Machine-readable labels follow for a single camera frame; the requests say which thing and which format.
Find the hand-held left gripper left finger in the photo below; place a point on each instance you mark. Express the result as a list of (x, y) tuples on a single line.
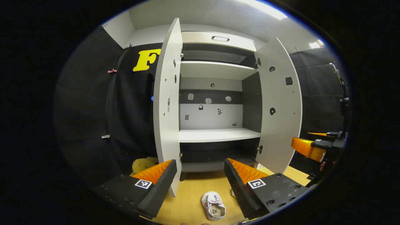
[(159, 193)]

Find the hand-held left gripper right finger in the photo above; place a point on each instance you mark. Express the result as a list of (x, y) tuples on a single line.
[(239, 193)]

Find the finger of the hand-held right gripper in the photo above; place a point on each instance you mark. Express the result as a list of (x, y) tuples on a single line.
[(317, 134), (304, 148)]

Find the white canvas shoe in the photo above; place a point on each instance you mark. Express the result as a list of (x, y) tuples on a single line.
[(233, 193), (214, 206)]

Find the white cabinet door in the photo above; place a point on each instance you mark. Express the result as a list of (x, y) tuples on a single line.
[(281, 131), (165, 125)]

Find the white shoe cabinet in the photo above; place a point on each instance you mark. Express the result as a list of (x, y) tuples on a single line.
[(215, 135)]

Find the white cabinet drawer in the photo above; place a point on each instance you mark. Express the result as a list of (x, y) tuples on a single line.
[(200, 39)]

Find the yellow soft object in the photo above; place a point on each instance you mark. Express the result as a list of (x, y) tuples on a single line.
[(142, 165)]

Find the ceiling light panel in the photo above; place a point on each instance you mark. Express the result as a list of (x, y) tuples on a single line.
[(315, 44)]

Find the black backdrop cloth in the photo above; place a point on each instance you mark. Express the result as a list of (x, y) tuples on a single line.
[(93, 109)]

